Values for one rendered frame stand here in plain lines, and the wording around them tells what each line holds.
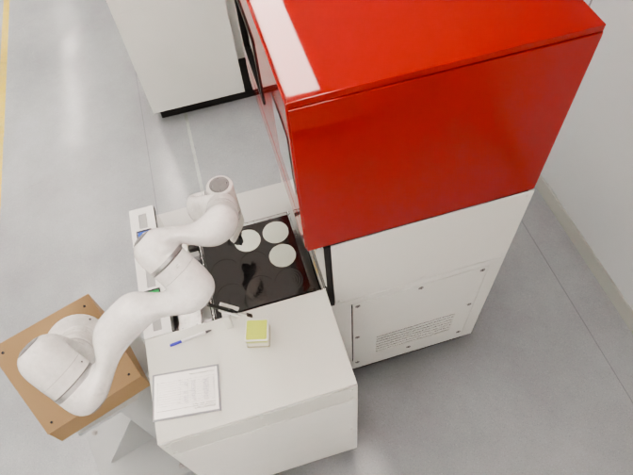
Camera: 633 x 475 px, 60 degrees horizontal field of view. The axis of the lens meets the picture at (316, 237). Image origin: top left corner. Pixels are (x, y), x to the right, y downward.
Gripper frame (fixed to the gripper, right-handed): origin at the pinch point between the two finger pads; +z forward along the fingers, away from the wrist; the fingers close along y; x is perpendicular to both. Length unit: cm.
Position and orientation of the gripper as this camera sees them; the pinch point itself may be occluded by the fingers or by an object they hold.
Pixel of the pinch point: (237, 239)
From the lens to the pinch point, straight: 196.4
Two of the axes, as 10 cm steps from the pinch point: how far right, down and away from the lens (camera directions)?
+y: -3.0, 8.1, -5.0
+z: 0.6, 5.4, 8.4
